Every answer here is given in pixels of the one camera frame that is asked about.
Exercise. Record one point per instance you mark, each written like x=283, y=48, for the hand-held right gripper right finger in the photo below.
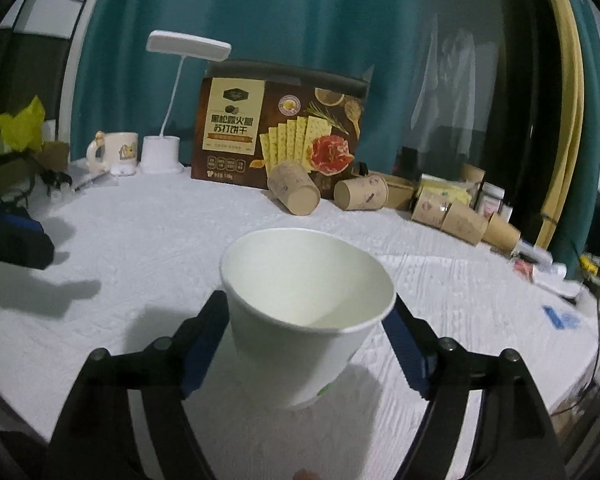
x=405, y=340

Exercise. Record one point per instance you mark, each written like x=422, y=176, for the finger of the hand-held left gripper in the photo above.
x=15, y=240

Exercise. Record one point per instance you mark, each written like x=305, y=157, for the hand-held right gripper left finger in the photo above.
x=200, y=355

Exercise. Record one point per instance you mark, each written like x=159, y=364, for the white paper cup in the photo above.
x=300, y=310

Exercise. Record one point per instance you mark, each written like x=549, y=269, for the cream ceramic mug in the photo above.
x=115, y=152

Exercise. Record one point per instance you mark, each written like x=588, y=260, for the yellow packet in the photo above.
x=447, y=191

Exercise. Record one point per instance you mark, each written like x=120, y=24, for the small white-capped jar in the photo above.
x=491, y=199

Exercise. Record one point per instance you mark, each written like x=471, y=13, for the white desk lamp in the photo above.
x=172, y=105

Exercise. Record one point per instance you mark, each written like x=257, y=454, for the brown cracker box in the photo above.
x=285, y=125

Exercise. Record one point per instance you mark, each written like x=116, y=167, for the yellow pipe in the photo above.
x=565, y=90

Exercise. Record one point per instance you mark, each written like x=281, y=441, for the teal curtain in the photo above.
x=260, y=15

